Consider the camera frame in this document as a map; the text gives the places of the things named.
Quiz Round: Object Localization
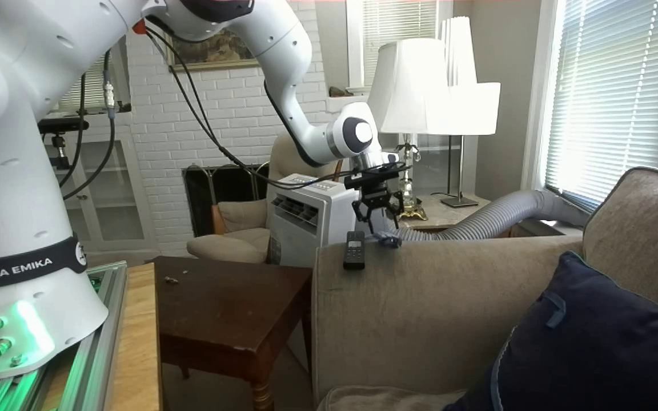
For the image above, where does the framed picture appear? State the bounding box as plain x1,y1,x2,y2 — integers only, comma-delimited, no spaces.
167,30,264,76

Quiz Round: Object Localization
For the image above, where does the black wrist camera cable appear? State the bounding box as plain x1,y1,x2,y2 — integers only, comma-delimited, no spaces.
139,20,392,194

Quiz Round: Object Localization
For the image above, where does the black cable with grey connector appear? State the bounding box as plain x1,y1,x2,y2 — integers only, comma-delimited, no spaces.
58,45,118,206

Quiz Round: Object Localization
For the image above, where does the wooden lamp side table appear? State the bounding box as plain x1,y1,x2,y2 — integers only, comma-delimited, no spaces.
398,192,568,239

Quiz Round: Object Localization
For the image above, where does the beige fabric sofa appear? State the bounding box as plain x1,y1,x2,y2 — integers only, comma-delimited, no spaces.
311,165,658,411

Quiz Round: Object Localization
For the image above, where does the crystal lamp with white shade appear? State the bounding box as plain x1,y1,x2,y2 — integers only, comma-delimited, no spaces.
365,37,453,224

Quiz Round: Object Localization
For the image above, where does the light wood robot table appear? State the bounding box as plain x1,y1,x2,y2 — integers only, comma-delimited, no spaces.
102,261,163,411

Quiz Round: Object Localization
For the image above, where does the white portable air conditioner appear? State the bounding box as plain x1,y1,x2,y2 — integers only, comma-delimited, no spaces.
264,172,363,269

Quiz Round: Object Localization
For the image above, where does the navy blue pillow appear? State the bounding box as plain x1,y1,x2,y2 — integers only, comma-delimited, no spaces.
440,248,658,411

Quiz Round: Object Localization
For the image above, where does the white window blind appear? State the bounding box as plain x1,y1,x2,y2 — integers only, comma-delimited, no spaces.
544,0,658,212

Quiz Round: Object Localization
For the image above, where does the black camera on tripod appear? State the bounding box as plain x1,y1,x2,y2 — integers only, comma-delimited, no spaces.
36,115,93,174

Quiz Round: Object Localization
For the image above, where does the black fireplace screen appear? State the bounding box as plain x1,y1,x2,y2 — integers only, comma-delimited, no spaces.
181,163,271,239

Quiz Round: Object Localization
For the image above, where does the beige armchair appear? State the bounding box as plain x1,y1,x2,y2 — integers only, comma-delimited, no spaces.
185,130,348,268

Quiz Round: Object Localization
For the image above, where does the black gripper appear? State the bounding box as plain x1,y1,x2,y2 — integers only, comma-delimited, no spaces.
350,181,408,236

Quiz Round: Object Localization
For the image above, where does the plain black remote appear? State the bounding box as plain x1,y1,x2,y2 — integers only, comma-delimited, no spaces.
340,229,367,275

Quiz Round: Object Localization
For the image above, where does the white glass door cabinet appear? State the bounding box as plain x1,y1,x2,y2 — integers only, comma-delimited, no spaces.
34,113,159,264

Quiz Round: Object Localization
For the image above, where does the black pole lamp white shade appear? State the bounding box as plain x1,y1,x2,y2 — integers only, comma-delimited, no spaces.
427,14,502,211

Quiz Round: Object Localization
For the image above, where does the grey air conditioner hose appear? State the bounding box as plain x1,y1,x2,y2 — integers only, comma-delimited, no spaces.
400,187,591,244

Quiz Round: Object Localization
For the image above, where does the dark brown wooden table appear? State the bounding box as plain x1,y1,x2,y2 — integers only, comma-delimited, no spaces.
150,254,315,411

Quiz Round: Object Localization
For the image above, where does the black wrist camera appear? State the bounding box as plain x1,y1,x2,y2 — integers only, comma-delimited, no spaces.
342,160,407,192

